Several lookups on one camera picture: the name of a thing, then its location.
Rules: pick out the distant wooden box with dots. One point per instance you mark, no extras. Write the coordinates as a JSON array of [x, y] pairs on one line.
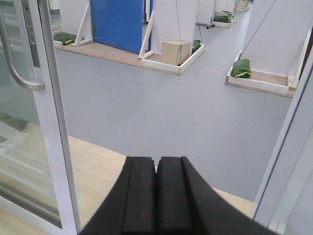
[[175, 52]]

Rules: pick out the wooden base platform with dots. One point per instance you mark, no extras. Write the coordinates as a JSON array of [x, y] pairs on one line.
[[25, 175]]

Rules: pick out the green sandbag near right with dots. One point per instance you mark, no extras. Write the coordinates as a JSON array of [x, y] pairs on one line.
[[241, 69]]

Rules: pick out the blue door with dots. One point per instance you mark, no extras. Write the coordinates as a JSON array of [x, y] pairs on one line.
[[118, 23]]

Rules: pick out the green sandbag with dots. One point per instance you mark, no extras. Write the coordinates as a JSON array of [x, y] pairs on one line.
[[241, 69], [65, 38]]

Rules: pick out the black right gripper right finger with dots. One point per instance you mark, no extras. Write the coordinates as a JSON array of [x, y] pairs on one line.
[[187, 205]]

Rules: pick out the green sandbag far left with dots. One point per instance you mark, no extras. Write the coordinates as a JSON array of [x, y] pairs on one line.
[[65, 38]]

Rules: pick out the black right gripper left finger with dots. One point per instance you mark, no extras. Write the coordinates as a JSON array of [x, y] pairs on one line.
[[129, 208]]

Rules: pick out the white sliding glass door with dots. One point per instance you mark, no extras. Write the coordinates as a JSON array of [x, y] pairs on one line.
[[30, 93]]

